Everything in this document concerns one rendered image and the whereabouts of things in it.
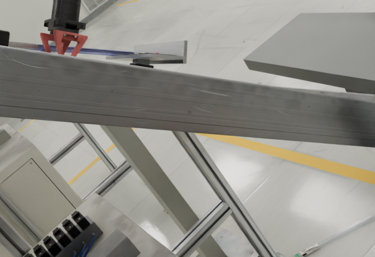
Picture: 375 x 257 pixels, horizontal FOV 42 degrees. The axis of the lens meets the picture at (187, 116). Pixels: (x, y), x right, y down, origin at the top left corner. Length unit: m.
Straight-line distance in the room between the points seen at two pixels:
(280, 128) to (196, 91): 0.13
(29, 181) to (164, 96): 1.52
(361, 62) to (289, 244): 0.77
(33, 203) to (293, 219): 0.99
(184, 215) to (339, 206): 0.51
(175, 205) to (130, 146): 0.25
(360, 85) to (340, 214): 0.70
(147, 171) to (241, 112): 0.98
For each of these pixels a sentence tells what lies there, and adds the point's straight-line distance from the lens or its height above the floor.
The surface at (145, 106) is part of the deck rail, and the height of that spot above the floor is 0.95.
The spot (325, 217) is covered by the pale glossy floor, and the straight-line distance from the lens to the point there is 1.71.
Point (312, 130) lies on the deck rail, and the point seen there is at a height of 0.78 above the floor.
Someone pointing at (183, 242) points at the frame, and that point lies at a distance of 1.42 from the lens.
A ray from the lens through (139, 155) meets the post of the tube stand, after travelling 1.50.
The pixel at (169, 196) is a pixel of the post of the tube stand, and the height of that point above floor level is 0.35.
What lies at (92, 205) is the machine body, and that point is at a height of 0.62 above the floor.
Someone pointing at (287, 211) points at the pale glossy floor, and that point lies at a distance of 1.81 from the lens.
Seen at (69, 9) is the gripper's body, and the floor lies 1.02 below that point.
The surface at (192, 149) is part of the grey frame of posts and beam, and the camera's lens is 1.35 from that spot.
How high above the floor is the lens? 1.11
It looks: 22 degrees down
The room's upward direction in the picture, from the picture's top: 34 degrees counter-clockwise
